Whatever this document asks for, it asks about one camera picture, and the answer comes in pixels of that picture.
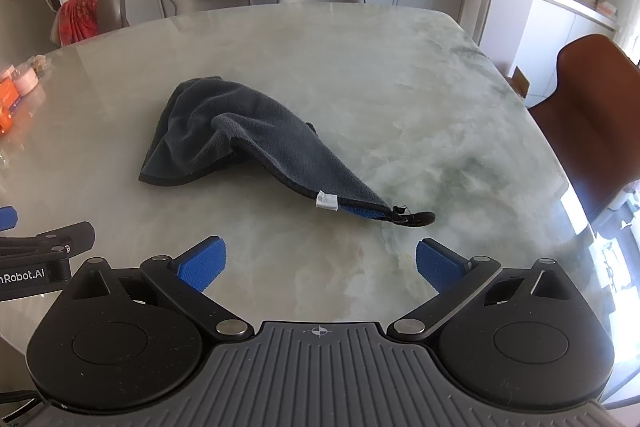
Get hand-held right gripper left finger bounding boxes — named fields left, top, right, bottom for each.
left=59, top=235, right=253, bottom=341

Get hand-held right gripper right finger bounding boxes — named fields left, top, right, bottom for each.
left=386, top=237, right=596, bottom=343

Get grey and blue towel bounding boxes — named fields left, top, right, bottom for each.
left=138, top=77, right=437, bottom=228

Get orange and pink packets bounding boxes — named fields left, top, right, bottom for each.
left=0, top=77, right=22, bottom=136

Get pink round jar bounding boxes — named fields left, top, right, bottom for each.
left=12, top=74, right=40, bottom=97

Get cardboard box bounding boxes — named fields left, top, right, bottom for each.
left=507, top=67, right=531, bottom=98

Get brown leather chair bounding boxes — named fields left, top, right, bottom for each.
left=527, top=33, right=640, bottom=226

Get red patterned cloth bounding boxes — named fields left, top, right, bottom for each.
left=55, top=0, right=112, bottom=47

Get grey chair with red cloth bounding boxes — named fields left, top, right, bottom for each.
left=50, top=0, right=131, bottom=48

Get white counter cabinet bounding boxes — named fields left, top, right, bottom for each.
left=514, top=0, right=622, bottom=108

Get black cable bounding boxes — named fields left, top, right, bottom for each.
left=0, top=388, right=47, bottom=409

